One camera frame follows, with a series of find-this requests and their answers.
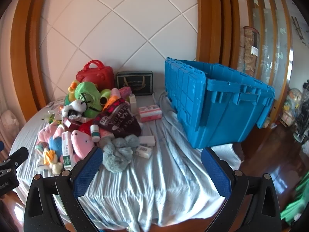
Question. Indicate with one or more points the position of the pink pig blue body plush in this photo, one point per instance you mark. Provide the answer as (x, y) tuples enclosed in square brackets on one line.
[(51, 137)]

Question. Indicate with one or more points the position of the yellow duck plush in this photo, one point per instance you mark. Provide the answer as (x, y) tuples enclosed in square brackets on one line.
[(71, 89)]

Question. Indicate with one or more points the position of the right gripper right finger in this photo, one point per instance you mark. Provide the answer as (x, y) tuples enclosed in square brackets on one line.
[(263, 213)]

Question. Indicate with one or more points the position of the red toy suitcase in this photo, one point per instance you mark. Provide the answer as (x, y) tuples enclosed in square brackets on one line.
[(96, 72)]

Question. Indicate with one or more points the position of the pink tissue pack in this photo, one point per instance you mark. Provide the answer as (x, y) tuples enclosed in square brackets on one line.
[(149, 113)]

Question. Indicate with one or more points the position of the white yellow small plush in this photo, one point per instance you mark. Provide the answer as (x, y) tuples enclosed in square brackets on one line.
[(49, 161)]

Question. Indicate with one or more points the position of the white flat box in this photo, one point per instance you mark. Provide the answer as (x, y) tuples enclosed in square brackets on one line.
[(147, 141)]

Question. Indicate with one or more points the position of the green plush toy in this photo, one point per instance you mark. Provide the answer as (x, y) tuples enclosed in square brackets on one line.
[(95, 100)]

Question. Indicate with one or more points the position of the orange plush toy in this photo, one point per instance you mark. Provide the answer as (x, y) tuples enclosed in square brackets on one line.
[(110, 101)]

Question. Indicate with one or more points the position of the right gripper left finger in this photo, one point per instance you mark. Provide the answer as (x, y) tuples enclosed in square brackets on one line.
[(41, 212)]

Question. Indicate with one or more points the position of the blue plastic storage crate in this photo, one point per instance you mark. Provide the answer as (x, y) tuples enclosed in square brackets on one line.
[(215, 104)]

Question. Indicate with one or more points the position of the rolled patterned carpet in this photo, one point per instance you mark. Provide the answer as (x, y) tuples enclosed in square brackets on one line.
[(249, 51)]

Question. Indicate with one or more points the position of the grey fluffy plush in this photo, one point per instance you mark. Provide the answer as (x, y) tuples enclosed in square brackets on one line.
[(118, 153)]

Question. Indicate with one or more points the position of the white black dog plush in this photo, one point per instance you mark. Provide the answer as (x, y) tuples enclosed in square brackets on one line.
[(74, 110)]

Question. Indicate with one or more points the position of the small white box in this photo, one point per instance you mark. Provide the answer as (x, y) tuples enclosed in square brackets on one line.
[(144, 152)]

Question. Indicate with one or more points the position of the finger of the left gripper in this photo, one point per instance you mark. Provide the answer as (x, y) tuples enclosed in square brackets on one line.
[(16, 159)]

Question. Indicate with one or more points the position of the striped light blue tablecloth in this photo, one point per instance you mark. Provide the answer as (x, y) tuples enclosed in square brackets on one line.
[(170, 187)]

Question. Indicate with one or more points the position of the black gift box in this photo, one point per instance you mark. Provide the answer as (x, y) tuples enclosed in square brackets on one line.
[(140, 82)]

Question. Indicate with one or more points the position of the long white green box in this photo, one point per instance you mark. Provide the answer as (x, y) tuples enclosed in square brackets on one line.
[(67, 152)]

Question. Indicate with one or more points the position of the maroon knit hat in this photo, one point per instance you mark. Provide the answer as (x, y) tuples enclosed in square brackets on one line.
[(118, 120)]

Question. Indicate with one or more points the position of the wooden glass partition screen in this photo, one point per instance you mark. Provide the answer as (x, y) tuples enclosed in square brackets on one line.
[(274, 66)]

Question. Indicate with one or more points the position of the white pill bottle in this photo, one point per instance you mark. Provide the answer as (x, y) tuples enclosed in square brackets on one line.
[(95, 134)]

